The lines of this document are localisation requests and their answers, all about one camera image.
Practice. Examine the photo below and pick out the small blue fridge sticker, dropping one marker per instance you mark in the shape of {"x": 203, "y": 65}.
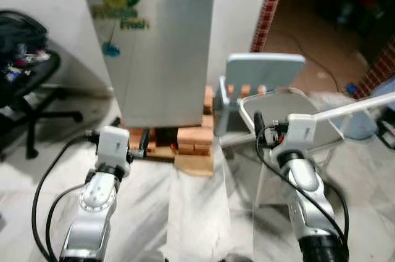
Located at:
{"x": 112, "y": 49}

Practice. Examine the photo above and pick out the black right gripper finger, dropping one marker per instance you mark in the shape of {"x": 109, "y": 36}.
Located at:
{"x": 258, "y": 127}

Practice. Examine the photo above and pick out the light blue cloth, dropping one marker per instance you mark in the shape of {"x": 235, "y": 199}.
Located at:
{"x": 361, "y": 127}

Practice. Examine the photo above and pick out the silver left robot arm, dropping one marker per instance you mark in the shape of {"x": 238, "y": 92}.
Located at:
{"x": 95, "y": 203}

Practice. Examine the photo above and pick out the brown wooden board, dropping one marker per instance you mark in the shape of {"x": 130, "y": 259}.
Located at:
{"x": 194, "y": 164}

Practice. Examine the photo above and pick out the black yellow device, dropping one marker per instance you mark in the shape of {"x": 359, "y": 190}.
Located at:
{"x": 387, "y": 134}

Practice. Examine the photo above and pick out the silver mini fridge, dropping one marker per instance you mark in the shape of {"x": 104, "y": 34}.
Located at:
{"x": 160, "y": 58}

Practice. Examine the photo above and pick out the grey metal frame chair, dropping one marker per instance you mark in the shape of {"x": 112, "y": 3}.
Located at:
{"x": 290, "y": 102}

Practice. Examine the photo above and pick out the light blue plastic chair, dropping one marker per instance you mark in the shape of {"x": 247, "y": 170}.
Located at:
{"x": 265, "y": 69}

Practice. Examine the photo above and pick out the black bag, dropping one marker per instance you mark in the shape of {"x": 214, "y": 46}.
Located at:
{"x": 21, "y": 34}

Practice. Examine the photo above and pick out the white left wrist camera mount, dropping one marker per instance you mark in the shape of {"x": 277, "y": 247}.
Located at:
{"x": 112, "y": 145}

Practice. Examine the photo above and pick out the long white bar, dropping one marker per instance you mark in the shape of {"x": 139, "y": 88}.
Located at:
{"x": 358, "y": 106}

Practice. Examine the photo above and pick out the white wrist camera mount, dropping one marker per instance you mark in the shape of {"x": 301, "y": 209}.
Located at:
{"x": 301, "y": 132}
{"x": 112, "y": 145}

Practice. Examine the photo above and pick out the small blue object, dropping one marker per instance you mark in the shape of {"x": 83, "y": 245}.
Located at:
{"x": 350, "y": 89}

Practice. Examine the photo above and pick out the red brick stack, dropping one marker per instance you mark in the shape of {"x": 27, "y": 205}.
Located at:
{"x": 191, "y": 142}

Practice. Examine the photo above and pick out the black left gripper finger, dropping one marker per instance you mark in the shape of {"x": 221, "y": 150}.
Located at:
{"x": 144, "y": 143}

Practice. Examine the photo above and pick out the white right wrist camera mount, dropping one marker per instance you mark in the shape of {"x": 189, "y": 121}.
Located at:
{"x": 301, "y": 132}

